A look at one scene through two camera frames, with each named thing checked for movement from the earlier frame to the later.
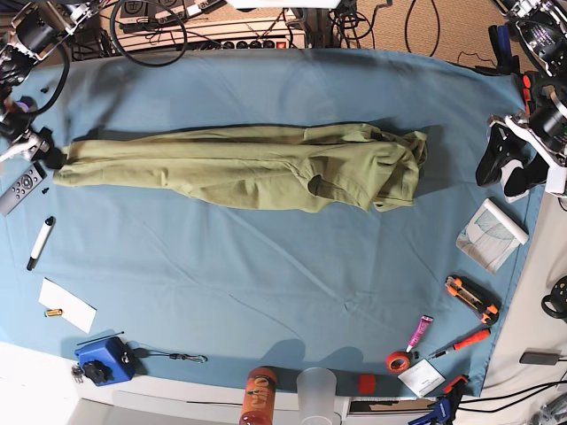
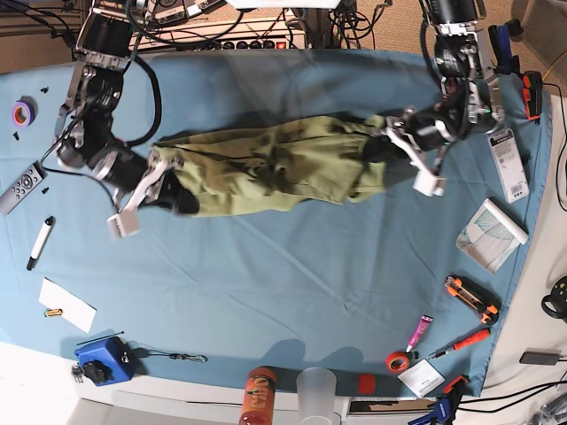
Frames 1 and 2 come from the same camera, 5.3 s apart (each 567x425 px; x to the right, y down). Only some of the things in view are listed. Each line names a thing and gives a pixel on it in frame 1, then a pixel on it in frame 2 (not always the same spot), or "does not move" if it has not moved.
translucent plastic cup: [316, 396] does not move
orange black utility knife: [485, 305] does not move
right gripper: [503, 146] -> [423, 134]
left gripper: [27, 146] -> [130, 179]
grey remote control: [21, 189] does not move
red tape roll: [397, 362] does not move
